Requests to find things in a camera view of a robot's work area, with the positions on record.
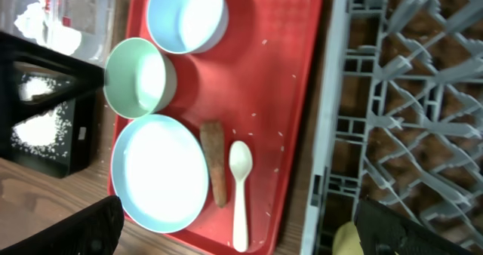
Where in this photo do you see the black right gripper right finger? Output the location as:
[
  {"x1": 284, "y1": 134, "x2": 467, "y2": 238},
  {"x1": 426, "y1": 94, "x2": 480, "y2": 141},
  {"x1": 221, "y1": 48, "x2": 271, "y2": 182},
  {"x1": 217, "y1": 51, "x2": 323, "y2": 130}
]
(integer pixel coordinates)
[{"x1": 354, "y1": 198, "x2": 472, "y2": 255}]

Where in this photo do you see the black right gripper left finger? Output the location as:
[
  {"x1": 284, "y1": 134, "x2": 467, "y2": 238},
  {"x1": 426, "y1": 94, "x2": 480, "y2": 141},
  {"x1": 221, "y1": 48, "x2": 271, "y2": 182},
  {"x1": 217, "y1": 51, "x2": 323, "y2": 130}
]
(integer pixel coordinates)
[{"x1": 1, "y1": 195, "x2": 125, "y2": 255}]

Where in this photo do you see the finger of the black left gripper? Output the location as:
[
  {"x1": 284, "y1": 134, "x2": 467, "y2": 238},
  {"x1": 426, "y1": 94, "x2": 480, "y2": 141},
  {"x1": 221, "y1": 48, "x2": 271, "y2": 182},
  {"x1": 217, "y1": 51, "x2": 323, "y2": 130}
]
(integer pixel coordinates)
[{"x1": 1, "y1": 32, "x2": 104, "y2": 125}]

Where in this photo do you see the yellow plastic cup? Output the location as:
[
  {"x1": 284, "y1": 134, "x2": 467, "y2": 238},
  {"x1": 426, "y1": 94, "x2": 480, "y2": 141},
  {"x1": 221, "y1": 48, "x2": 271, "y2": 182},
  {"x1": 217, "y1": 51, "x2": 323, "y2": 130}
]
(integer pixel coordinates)
[{"x1": 332, "y1": 221, "x2": 364, "y2": 255}]

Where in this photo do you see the white rice pile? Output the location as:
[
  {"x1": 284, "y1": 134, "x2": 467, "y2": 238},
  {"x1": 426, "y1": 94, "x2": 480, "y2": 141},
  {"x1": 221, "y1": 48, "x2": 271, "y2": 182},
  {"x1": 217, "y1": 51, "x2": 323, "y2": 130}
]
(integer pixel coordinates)
[{"x1": 11, "y1": 75, "x2": 72, "y2": 160}]

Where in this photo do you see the green bowl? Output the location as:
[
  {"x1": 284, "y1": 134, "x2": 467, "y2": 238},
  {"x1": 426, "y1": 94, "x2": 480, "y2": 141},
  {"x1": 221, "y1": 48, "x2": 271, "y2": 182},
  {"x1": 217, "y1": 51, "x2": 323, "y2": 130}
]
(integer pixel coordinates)
[{"x1": 103, "y1": 38, "x2": 177, "y2": 119}]

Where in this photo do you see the light blue bowl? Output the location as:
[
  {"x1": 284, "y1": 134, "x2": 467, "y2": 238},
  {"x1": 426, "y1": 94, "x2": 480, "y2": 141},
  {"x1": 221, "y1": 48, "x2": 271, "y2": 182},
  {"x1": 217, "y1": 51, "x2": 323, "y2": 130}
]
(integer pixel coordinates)
[{"x1": 146, "y1": 0, "x2": 229, "y2": 54}]

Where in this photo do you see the black waste tray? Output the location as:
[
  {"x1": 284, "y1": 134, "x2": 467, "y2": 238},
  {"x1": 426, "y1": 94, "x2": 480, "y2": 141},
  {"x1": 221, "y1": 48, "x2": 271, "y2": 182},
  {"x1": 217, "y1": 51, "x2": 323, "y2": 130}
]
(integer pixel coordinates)
[{"x1": 1, "y1": 32, "x2": 104, "y2": 177}]

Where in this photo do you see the grey dishwasher rack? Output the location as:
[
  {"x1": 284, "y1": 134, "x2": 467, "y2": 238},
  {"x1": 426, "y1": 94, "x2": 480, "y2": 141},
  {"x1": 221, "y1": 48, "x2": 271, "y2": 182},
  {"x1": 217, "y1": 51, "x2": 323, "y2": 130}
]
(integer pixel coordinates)
[{"x1": 300, "y1": 0, "x2": 482, "y2": 254}]

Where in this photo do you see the clear plastic bin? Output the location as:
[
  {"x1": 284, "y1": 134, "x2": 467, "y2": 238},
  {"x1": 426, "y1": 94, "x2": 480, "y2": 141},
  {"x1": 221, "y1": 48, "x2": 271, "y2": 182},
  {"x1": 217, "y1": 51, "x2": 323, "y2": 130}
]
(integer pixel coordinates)
[{"x1": 1, "y1": 0, "x2": 116, "y2": 66}]

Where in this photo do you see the light blue plate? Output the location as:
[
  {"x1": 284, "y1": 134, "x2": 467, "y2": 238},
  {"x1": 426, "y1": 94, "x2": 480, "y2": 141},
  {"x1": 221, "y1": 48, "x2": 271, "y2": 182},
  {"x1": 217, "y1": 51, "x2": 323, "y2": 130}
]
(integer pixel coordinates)
[{"x1": 111, "y1": 115, "x2": 209, "y2": 233}]

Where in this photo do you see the brown carrot piece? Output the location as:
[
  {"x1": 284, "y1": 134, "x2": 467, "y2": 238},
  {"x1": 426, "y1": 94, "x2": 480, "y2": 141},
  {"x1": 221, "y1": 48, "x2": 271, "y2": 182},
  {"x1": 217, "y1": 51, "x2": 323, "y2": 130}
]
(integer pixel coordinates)
[{"x1": 200, "y1": 121, "x2": 227, "y2": 208}]

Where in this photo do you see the white plastic spoon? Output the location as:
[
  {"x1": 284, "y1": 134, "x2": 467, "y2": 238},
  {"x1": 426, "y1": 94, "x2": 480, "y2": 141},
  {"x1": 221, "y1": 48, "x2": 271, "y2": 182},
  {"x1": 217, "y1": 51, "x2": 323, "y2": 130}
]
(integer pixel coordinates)
[{"x1": 229, "y1": 140, "x2": 253, "y2": 253}]

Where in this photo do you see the red plastic tray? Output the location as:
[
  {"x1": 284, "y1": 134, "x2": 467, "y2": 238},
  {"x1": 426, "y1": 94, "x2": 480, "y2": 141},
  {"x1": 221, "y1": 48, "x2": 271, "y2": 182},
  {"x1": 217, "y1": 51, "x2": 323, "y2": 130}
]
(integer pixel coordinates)
[{"x1": 107, "y1": 0, "x2": 324, "y2": 255}]

